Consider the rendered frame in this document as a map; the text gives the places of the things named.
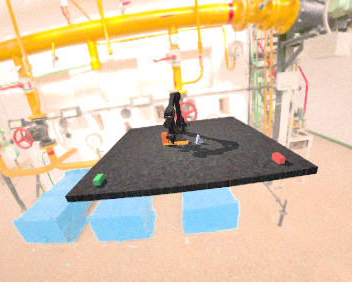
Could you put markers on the small red block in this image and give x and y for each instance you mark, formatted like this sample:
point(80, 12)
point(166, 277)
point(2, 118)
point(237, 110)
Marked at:
point(278, 158)

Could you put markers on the small green block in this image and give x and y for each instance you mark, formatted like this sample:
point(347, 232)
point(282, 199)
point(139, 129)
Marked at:
point(99, 179)

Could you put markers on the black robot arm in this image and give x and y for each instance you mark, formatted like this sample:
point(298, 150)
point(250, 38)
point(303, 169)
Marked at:
point(169, 114)

